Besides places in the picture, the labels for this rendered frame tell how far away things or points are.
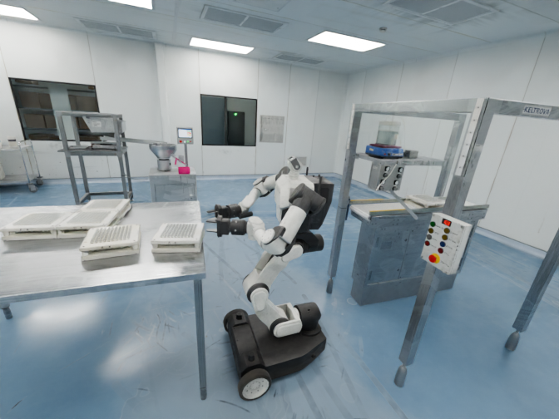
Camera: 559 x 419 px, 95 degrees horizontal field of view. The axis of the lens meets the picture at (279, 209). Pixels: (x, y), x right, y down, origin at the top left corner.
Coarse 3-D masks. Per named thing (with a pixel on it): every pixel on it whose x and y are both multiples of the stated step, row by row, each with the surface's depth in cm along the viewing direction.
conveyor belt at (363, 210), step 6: (366, 204) 228; (372, 204) 229; (378, 204) 230; (384, 204) 231; (390, 204) 232; (396, 204) 234; (468, 204) 249; (474, 204) 251; (354, 210) 217; (360, 210) 211; (366, 210) 210; (366, 216) 202
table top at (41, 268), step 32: (0, 224) 154; (160, 224) 169; (0, 256) 123; (32, 256) 125; (64, 256) 127; (128, 256) 130; (160, 256) 132; (192, 256) 134; (0, 288) 102; (32, 288) 103; (64, 288) 105; (96, 288) 108
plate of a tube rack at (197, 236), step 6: (162, 228) 148; (186, 228) 150; (198, 228) 151; (156, 234) 139; (174, 234) 141; (198, 234) 143; (156, 240) 133; (162, 240) 134; (168, 240) 134; (174, 240) 134; (180, 240) 135; (186, 240) 135; (192, 240) 136; (198, 240) 136
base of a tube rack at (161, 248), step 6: (204, 234) 157; (162, 246) 137; (168, 246) 137; (174, 246) 138; (180, 246) 138; (186, 246) 139; (192, 246) 139; (156, 252) 135; (162, 252) 135; (168, 252) 136; (174, 252) 136; (180, 252) 137
